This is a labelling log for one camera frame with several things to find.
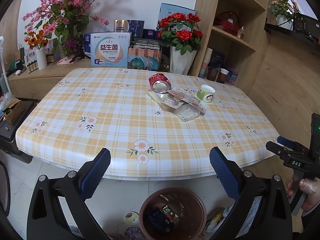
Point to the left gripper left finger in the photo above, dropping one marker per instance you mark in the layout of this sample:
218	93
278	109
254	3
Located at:
46	219

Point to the green white paper cup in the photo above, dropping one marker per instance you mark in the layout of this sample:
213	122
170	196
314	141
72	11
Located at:
205	93

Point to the orange flowers white vase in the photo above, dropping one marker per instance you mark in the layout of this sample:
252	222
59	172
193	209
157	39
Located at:
38	40

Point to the crushed red soda can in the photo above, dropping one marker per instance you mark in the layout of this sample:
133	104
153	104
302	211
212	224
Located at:
159	83

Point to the beige wrapper strip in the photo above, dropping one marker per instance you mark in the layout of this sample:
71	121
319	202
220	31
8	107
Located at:
158	100

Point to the floral plastic packaging bag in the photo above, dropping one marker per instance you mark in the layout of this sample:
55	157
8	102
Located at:
188	98

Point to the clear box of floss picks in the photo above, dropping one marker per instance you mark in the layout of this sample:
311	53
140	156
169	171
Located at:
187	112

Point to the dark blue patterned box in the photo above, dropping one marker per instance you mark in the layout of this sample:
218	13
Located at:
136	28

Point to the red rose bouquet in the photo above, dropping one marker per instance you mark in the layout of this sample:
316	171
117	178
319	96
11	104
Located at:
180	31

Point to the wooden shelf unit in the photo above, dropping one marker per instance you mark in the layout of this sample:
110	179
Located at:
243	56

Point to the small blue carton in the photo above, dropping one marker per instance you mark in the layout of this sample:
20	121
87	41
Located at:
232	76

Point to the red teapot on shelf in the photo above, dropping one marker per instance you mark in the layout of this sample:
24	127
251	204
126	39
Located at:
228	22

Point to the white rose vase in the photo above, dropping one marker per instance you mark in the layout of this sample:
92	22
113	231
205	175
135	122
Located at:
180	64

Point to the small glass bottle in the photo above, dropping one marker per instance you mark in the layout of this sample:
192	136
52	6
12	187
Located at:
241	33

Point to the low wooden cabinet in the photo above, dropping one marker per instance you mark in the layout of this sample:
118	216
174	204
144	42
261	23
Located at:
37	84

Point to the brown round trash bin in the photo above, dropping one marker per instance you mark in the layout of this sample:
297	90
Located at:
172	213

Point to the stack of pastel cups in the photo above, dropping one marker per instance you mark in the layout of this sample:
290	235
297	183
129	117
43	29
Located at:
205	62

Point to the pink teal snack package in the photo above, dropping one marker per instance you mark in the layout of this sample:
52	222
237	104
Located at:
146	59

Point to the blue probiotic box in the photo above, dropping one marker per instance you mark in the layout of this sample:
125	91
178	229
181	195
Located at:
110	49

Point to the silver gold award box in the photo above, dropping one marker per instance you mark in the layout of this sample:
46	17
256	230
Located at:
121	26

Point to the yellow plaid floral tablecloth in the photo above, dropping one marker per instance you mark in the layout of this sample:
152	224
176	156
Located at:
95	108

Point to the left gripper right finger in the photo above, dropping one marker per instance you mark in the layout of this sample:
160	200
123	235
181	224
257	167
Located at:
261	207

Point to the pink cherry blossom plant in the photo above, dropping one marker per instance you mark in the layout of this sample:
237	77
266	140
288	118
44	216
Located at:
66	19

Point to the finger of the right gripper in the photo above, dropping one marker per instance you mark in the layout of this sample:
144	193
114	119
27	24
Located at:
274	148
286	142

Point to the person's right hand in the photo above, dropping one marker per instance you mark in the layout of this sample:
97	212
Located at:
311	188

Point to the cardboard box on stool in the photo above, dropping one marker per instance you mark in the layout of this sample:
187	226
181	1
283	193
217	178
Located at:
13	111

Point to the black grey packet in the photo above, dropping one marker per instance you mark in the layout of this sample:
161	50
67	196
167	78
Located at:
147	44

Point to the rainbow candle blister card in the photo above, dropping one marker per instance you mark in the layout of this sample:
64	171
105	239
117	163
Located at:
169	100

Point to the dark red cup white lid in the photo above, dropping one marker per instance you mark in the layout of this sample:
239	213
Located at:
222	75

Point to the pink flowers white pot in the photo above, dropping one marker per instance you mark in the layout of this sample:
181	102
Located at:
285	11

